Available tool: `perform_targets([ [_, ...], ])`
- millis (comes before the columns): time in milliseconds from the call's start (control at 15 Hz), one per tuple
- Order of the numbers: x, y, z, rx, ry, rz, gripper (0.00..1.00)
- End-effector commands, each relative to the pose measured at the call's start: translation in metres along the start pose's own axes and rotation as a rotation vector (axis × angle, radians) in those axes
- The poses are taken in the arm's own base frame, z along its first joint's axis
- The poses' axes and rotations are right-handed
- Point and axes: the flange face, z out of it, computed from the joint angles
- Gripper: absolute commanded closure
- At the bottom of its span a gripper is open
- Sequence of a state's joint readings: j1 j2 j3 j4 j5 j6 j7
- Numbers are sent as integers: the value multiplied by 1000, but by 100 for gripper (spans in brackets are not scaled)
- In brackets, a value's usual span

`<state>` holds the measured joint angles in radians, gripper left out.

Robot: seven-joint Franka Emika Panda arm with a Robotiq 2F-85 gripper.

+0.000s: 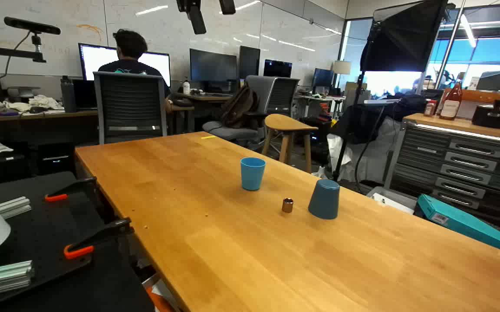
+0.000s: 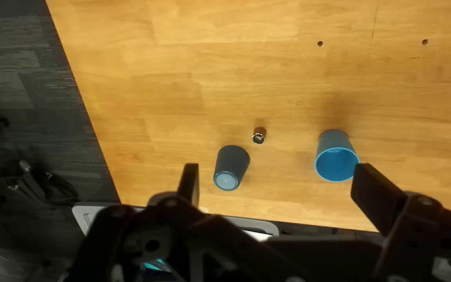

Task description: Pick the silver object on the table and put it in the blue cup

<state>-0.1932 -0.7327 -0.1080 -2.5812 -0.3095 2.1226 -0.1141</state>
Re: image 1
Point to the light blue upright cup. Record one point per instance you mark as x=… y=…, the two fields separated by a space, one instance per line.
x=252 y=173

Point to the dark blue inverted cup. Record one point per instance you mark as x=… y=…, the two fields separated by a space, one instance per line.
x=323 y=201

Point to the dark wide computer monitor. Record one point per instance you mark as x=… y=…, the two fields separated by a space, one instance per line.
x=212 y=66

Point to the dark tall computer monitor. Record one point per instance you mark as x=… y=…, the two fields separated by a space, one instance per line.
x=248 y=60

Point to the bright white computer monitor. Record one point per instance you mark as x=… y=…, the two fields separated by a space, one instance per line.
x=158 y=64
x=92 y=60

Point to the seated person dark hair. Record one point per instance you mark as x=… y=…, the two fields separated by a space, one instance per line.
x=129 y=48

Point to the small white bottle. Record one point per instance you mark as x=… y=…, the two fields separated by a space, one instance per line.
x=186 y=86

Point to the small dark computer monitor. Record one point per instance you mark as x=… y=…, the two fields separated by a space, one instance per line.
x=276 y=67

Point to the light grey office chair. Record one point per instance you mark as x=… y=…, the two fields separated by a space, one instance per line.
x=261 y=92

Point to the brown jacket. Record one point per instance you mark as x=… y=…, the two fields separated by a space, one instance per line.
x=236 y=105

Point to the dark mesh office chair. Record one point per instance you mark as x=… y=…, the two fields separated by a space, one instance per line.
x=285 y=95

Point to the grey mesh office chair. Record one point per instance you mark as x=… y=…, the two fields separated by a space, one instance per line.
x=129 y=105

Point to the white shade table lamp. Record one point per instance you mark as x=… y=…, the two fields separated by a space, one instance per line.
x=340 y=66

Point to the wooden stool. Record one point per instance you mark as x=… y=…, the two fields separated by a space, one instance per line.
x=285 y=123

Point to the black computer tower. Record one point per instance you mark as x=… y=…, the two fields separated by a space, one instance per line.
x=77 y=93

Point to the black light stand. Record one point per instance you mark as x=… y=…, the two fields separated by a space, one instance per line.
x=347 y=126

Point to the black softbox light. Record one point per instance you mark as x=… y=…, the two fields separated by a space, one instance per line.
x=403 y=36

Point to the white crumpled cloth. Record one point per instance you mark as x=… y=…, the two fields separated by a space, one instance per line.
x=35 y=104

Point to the red white bottle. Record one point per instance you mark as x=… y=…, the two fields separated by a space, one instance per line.
x=450 y=104

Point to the white box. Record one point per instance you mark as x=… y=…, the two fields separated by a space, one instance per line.
x=391 y=199

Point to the aluminium extrusion bar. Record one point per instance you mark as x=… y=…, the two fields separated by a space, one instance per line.
x=14 y=206
x=0 y=275

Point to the black side table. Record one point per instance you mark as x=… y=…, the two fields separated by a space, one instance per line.
x=47 y=253

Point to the grey tool drawer cabinet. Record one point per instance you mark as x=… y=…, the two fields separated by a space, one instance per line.
x=464 y=157

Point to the black device on cabinet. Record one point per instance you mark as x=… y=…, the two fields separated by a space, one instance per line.
x=493 y=114

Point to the teal flat case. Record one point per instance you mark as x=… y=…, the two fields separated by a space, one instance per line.
x=476 y=225

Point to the black camera bar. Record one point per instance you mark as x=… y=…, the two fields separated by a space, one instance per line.
x=30 y=24

